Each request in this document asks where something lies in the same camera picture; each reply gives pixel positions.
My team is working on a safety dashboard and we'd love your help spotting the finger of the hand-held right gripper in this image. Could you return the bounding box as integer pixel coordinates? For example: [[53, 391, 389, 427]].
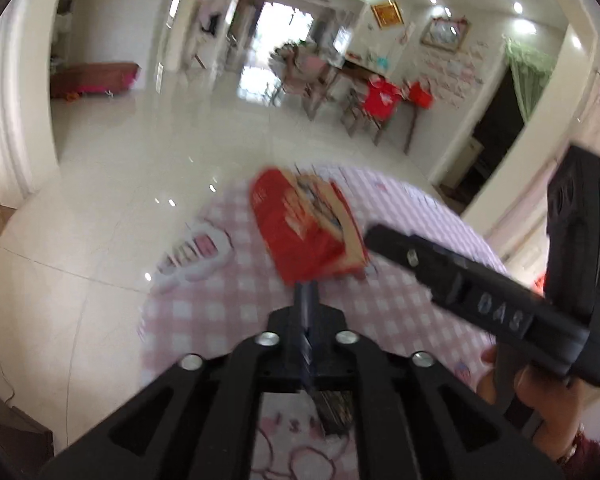
[[363, 223, 463, 307]]

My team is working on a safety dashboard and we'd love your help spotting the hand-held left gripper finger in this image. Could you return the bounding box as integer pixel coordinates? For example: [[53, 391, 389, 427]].
[[306, 282, 566, 480], [40, 282, 309, 480]]

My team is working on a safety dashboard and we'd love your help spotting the red snack packet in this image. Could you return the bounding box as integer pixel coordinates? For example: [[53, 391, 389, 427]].
[[248, 165, 371, 287]]

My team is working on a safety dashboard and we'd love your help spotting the person's right forearm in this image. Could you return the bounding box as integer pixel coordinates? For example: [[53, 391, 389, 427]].
[[530, 422, 600, 480]]

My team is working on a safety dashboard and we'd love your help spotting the person's right hand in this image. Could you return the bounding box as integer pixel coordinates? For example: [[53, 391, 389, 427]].
[[477, 344, 589, 443]]

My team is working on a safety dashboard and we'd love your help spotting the pink checked tablecloth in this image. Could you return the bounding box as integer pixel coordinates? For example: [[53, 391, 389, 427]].
[[139, 161, 512, 480]]

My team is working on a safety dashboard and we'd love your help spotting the dark brown packet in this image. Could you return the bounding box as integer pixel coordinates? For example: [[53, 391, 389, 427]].
[[314, 392, 355, 437]]

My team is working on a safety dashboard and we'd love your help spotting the white pink plastic tray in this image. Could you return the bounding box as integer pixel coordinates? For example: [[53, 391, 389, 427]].
[[151, 226, 234, 295]]

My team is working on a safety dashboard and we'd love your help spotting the red chair cover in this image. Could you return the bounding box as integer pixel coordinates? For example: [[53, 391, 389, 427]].
[[362, 77, 402, 121]]

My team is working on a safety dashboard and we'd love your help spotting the green curtain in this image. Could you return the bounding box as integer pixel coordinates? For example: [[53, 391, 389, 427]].
[[501, 36, 557, 122]]

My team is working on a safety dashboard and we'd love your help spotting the dark wooden table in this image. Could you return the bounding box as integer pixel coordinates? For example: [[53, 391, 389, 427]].
[[305, 56, 432, 156]]

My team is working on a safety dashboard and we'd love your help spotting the wooden dining chair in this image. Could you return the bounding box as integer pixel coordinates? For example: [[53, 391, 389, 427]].
[[272, 45, 333, 108]]

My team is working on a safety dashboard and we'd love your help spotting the white framed picture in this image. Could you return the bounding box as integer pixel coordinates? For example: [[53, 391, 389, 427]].
[[419, 17, 469, 53]]

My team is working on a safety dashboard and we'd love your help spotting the gold framed picture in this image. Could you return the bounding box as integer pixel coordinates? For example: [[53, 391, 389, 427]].
[[370, 2, 405, 26]]

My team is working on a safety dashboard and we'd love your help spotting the brown wooden bench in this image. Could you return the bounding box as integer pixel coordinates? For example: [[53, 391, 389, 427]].
[[50, 62, 141, 100]]

